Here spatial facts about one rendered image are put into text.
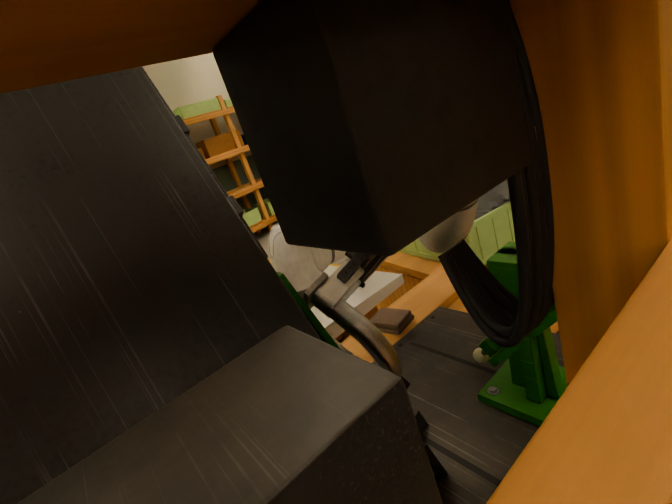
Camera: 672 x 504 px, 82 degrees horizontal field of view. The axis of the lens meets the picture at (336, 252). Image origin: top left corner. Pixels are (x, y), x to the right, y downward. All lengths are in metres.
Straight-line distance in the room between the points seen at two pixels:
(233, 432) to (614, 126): 0.36
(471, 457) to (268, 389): 0.42
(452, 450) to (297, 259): 0.74
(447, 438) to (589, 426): 0.52
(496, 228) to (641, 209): 1.14
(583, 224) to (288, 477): 0.30
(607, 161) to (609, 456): 0.22
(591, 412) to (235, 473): 0.21
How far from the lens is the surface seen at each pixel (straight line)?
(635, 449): 0.21
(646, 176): 0.36
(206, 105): 6.22
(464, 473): 0.68
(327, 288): 0.51
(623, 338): 0.27
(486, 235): 1.45
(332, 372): 0.34
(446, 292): 1.11
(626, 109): 0.35
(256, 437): 0.32
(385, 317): 1.01
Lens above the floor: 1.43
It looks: 19 degrees down
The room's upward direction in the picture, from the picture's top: 19 degrees counter-clockwise
